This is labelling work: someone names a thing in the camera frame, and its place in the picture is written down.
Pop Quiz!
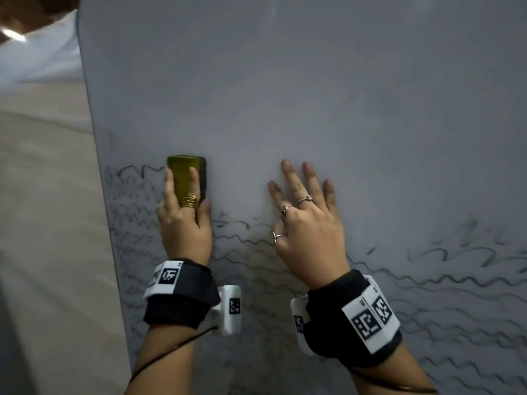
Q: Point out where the yellow and black whiteboard eraser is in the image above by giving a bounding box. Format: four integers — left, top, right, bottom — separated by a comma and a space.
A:
166, 155, 208, 208

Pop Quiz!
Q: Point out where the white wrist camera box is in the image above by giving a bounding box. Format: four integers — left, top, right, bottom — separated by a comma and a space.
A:
210, 285, 243, 337
290, 295, 316, 358

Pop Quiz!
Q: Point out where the large scribbled whiteboard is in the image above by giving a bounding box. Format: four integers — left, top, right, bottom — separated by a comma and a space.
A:
76, 0, 527, 395

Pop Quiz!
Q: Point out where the white cloth sheet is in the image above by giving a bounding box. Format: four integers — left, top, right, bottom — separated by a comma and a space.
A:
0, 10, 83, 85

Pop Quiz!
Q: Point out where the person's right hand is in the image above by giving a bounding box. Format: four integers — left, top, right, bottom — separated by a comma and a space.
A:
267, 159, 352, 291

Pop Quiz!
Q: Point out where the thin black cable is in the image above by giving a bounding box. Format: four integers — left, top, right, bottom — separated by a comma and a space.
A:
347, 365, 440, 395
130, 324, 220, 383

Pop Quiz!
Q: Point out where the person's left hand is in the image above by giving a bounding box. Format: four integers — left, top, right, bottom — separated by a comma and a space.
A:
156, 166, 214, 268

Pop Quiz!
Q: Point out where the black wristband with marker tag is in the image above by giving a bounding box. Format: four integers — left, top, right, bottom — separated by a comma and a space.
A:
143, 258, 222, 331
304, 269, 403, 369

